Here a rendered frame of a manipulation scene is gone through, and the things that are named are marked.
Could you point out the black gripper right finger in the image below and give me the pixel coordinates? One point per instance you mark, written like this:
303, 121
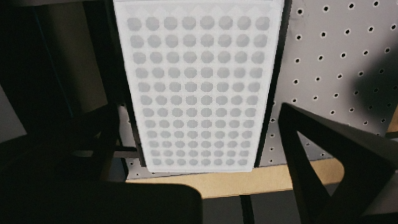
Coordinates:
369, 187

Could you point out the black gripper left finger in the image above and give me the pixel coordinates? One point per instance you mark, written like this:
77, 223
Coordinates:
35, 155

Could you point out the white multi-well plate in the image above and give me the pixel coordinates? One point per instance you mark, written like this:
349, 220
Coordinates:
211, 124

